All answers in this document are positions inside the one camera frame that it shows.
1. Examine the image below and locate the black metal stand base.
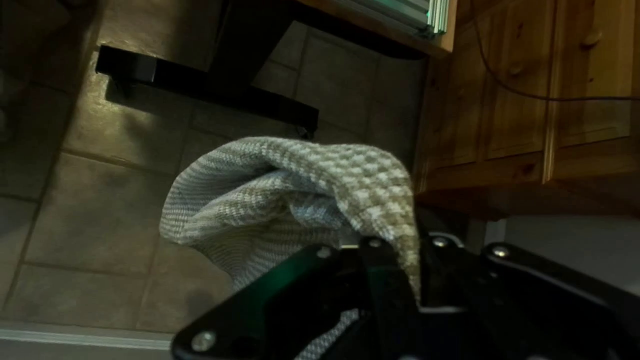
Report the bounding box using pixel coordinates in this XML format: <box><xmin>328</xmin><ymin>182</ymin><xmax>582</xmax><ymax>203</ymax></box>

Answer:
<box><xmin>94</xmin><ymin>0</ymin><xmax>323</xmax><ymax>140</ymax></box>

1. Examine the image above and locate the thin dark cable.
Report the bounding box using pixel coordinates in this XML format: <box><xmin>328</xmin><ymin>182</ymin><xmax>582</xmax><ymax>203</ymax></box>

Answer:
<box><xmin>466</xmin><ymin>0</ymin><xmax>640</xmax><ymax>107</ymax></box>

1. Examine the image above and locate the white baseboard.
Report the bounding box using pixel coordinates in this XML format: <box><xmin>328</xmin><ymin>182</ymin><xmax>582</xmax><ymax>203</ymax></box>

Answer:
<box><xmin>0</xmin><ymin>323</ymin><xmax>176</xmax><ymax>354</ymax></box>

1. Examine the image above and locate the wooden dresser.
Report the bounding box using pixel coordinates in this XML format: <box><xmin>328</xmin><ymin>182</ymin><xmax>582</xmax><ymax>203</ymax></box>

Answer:
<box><xmin>411</xmin><ymin>0</ymin><xmax>640</xmax><ymax>220</ymax></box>

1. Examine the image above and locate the checkered tan towel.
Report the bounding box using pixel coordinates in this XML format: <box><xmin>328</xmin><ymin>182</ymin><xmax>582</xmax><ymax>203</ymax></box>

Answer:
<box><xmin>159</xmin><ymin>135</ymin><xmax>427</xmax><ymax>360</ymax></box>

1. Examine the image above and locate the wooden framed panel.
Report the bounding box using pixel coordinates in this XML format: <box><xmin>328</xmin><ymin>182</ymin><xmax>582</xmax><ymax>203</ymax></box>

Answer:
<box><xmin>296</xmin><ymin>0</ymin><xmax>461</xmax><ymax>58</ymax></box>

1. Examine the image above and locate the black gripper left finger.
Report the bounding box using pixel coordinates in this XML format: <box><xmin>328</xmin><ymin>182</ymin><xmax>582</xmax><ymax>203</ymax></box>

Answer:
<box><xmin>171</xmin><ymin>235</ymin><xmax>424</xmax><ymax>360</ymax></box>

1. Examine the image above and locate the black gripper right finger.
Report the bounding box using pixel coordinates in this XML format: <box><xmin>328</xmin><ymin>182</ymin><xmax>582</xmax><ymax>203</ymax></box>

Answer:
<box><xmin>419</xmin><ymin>231</ymin><xmax>640</xmax><ymax>360</ymax></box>

